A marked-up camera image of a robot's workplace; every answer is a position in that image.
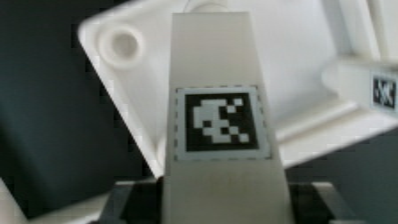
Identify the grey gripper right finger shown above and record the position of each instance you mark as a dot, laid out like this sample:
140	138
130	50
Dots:
320	207

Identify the white leg with marker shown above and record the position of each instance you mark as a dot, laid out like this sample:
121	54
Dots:
362	81

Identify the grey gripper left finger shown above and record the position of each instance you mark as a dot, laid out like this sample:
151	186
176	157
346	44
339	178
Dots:
131	206

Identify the white desk top tray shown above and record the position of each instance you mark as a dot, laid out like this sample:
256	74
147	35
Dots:
313	33

